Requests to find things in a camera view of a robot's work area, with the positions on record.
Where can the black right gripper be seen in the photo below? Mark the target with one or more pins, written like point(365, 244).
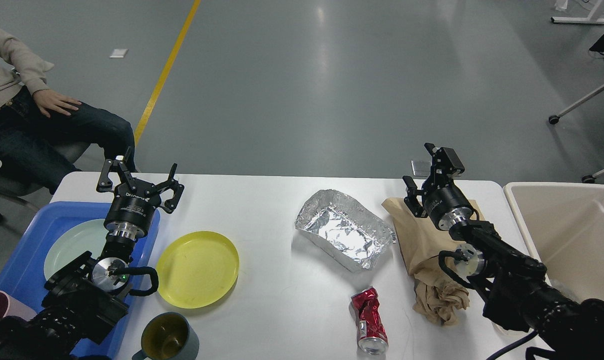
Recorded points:
point(442, 200)

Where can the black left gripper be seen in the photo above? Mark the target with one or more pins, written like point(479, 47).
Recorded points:
point(129, 204)

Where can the yellow plastic plate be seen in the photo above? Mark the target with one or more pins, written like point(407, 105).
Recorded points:
point(197, 269)

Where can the dark teal mug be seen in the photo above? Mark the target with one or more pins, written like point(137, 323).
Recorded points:
point(168, 336)

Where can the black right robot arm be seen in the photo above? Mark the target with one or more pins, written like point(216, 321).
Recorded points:
point(511, 284)

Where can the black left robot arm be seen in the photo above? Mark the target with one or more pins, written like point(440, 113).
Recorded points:
point(85, 298)

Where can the person's bare hand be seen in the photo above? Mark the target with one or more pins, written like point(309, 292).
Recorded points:
point(49, 101)

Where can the metal floor plate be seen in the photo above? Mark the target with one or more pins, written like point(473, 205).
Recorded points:
point(421, 168)

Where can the grey chair under person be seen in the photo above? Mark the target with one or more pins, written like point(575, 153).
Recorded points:
point(41, 164)

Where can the pale green plate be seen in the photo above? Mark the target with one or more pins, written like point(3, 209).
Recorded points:
point(87, 236)

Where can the aluminium foil tray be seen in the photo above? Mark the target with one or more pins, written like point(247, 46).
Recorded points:
point(342, 227)

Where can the seated person in jeans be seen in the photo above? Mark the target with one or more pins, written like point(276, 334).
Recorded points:
point(22, 72)

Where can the crumpled brown paper bag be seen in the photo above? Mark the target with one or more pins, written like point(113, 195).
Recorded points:
point(437, 296)

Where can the blue plastic tray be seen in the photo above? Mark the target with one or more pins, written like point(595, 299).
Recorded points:
point(23, 275)

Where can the beige plastic bin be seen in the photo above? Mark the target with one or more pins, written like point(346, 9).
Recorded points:
point(562, 225)

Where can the crushed red soda can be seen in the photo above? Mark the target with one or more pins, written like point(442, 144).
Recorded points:
point(371, 335)

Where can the pink mug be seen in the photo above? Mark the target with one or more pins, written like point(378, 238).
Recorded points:
point(10, 306)

